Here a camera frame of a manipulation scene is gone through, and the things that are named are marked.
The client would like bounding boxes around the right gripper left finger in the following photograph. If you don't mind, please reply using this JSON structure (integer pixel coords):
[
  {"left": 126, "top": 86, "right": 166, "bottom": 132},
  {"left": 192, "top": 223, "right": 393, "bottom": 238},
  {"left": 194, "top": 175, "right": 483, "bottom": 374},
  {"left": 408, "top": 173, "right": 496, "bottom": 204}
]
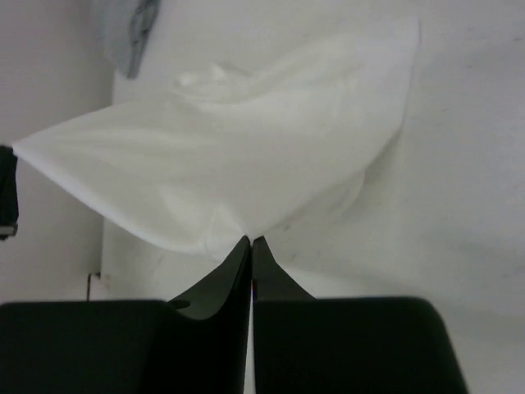
[{"left": 1, "top": 238, "right": 251, "bottom": 393}]

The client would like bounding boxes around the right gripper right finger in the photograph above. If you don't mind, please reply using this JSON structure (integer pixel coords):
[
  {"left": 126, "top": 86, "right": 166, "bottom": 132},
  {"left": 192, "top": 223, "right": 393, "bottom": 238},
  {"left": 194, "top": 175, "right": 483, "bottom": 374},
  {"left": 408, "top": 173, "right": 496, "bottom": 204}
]
[{"left": 252, "top": 237, "right": 468, "bottom": 393}]

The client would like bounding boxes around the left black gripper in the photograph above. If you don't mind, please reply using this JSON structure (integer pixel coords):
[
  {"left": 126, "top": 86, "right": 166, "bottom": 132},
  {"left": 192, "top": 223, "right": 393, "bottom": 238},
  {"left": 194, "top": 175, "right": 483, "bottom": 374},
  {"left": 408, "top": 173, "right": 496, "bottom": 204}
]
[{"left": 0, "top": 145, "right": 19, "bottom": 240}]

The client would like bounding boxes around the white tank top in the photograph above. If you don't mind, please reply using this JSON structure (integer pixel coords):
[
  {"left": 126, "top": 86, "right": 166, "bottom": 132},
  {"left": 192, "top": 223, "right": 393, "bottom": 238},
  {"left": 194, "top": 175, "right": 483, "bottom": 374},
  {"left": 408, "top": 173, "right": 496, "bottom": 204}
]
[{"left": 12, "top": 18, "right": 420, "bottom": 260}]

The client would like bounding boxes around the folded grey tank top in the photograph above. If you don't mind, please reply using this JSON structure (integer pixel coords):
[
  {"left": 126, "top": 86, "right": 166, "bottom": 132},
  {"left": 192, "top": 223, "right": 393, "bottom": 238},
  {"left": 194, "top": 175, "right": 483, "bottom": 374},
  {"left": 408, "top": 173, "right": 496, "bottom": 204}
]
[{"left": 101, "top": 1, "right": 161, "bottom": 80}]

